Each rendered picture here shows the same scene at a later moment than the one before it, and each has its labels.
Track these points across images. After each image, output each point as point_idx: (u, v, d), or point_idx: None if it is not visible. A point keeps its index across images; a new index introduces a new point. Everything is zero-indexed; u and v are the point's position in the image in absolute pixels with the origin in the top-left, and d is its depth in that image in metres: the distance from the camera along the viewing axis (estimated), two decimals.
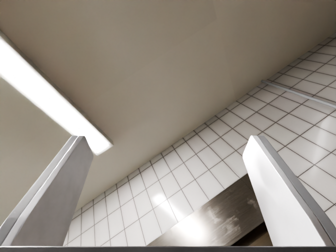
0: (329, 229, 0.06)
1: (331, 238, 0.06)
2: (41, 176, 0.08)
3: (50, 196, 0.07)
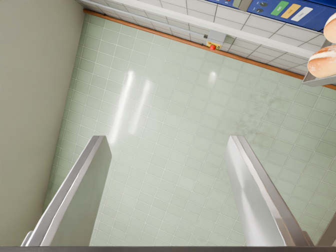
0: (292, 229, 0.06)
1: (292, 238, 0.06)
2: (69, 176, 0.08)
3: (79, 196, 0.07)
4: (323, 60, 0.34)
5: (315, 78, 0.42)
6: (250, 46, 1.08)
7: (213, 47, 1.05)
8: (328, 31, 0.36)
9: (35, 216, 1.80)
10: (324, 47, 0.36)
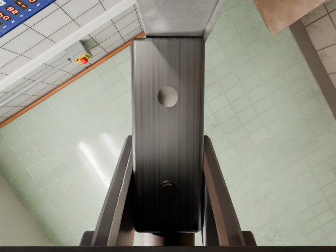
0: (230, 229, 0.06)
1: (228, 238, 0.06)
2: (117, 176, 0.08)
3: (129, 196, 0.07)
4: None
5: None
6: (110, 31, 1.04)
7: (84, 60, 0.99)
8: None
9: None
10: None
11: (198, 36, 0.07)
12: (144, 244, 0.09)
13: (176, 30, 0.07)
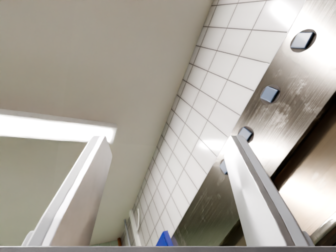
0: (292, 229, 0.06)
1: (292, 238, 0.06)
2: (69, 176, 0.08)
3: (79, 196, 0.07)
4: None
5: None
6: None
7: None
8: None
9: None
10: None
11: None
12: None
13: None
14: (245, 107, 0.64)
